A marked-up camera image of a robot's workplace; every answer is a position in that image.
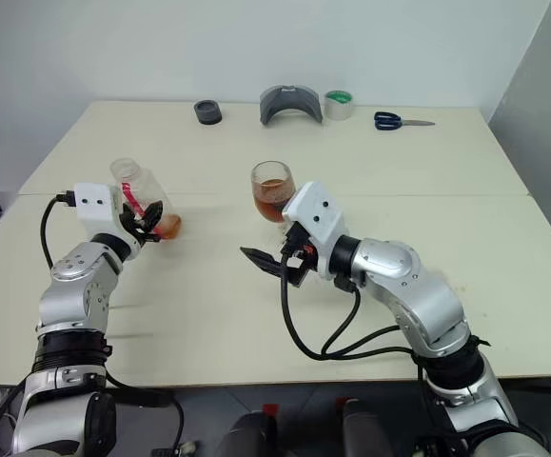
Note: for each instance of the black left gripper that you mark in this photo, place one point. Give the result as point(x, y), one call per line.
point(132, 224)

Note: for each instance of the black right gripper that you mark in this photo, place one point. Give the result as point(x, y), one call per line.
point(300, 254)

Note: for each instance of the clear plastic bottle red label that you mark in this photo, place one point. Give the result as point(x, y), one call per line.
point(146, 185)

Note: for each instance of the clear wine glass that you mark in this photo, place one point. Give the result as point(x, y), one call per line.
point(270, 195)

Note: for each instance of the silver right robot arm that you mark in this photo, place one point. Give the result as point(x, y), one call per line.
point(399, 276)

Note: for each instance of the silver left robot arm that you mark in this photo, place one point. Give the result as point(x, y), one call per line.
point(80, 285)

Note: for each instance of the small red tag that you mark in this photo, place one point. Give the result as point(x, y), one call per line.
point(269, 409)

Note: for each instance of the grey curved visor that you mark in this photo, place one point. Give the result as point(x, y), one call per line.
point(268, 107)

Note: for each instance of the clear tape roll green core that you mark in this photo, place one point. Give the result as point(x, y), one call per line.
point(339, 107)

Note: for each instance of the dark rounded shape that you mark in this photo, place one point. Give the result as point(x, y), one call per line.
point(246, 435)

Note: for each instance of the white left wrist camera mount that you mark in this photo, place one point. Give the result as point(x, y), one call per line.
point(94, 204)

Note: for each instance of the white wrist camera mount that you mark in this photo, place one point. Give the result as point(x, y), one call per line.
point(315, 209)
point(94, 204)

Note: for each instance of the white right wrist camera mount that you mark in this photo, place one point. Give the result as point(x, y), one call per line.
point(315, 209)

